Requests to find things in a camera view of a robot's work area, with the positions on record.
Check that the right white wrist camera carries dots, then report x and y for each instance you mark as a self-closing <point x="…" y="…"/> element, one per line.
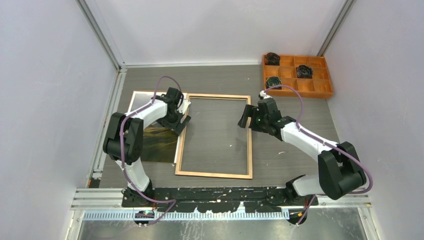
<point x="263" y="95"/>

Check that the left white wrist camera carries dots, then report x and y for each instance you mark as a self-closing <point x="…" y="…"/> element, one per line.
<point x="184" y="106"/>

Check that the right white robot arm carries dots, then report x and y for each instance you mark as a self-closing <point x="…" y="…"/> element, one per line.
<point x="338" y="170"/>

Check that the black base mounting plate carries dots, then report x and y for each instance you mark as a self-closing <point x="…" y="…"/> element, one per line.
<point x="262" y="199"/>

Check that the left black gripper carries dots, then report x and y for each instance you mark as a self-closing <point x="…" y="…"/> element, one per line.
<point x="177" y="127"/>

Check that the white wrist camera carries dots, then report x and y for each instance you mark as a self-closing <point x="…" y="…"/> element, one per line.
<point x="184" y="106"/>
<point x="263" y="95"/>

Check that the black tape roll back left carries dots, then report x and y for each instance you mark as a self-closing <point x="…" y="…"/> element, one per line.
<point x="272" y="59"/>

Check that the black green tape roll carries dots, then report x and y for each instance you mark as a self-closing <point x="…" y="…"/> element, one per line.
<point x="273" y="81"/>

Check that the landscape photo print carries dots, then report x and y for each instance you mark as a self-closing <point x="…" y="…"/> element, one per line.
<point x="159" y="143"/>

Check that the aluminium front rail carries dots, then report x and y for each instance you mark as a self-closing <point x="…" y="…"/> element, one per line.
<point x="104" y="204"/>

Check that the black tape roll middle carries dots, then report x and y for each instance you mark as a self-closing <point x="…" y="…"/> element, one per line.
<point x="304" y="72"/>

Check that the orange compartment tray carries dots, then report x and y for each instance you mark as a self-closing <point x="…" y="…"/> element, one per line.
<point x="320" y="86"/>

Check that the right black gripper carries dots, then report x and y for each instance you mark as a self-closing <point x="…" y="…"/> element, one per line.
<point x="253" y="111"/>

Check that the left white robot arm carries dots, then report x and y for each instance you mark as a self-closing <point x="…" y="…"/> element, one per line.
<point x="125" y="133"/>

